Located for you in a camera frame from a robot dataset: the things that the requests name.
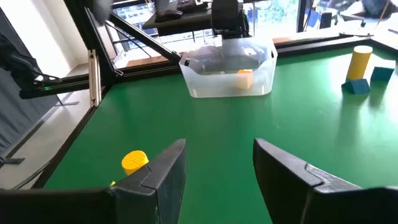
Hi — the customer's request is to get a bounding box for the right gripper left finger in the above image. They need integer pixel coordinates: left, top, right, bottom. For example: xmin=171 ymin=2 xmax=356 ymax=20
xmin=110 ymin=139 xmax=187 ymax=224

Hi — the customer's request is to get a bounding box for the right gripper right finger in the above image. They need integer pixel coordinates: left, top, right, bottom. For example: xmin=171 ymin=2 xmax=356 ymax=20
xmin=252 ymin=138 xmax=366 ymax=224

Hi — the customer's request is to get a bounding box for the yellow cylinder block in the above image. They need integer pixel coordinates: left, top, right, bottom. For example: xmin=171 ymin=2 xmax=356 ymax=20
xmin=345 ymin=45 xmax=374 ymax=82
xmin=121 ymin=149 xmax=150 ymax=177

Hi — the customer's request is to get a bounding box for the blue wedge block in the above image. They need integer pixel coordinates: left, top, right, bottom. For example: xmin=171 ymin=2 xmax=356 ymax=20
xmin=340 ymin=78 xmax=372 ymax=96

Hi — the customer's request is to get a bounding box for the yellow wedge block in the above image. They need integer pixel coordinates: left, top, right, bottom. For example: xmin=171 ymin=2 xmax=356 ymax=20
xmin=235 ymin=68 xmax=254 ymax=91

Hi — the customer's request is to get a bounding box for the blue cube block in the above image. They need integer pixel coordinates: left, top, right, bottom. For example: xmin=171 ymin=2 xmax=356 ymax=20
xmin=369 ymin=59 xmax=397 ymax=83

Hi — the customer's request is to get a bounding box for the green table mat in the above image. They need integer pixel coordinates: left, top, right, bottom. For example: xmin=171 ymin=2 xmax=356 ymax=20
xmin=43 ymin=46 xmax=398 ymax=224

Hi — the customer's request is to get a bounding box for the clear plastic bin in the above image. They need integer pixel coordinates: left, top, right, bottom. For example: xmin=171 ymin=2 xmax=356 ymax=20
xmin=179 ymin=36 xmax=279 ymax=99

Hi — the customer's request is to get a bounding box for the grey desk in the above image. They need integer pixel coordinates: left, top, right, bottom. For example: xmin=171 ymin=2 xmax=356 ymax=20
xmin=142 ymin=7 xmax=218 ymax=37

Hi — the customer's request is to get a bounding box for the silver aluminium bracket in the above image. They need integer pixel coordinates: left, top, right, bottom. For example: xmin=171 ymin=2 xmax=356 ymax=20
xmin=87 ymin=49 xmax=102 ymax=108

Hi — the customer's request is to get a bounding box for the black aluminium rig frame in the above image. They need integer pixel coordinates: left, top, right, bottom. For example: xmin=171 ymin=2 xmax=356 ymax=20
xmin=18 ymin=0 xmax=398 ymax=190

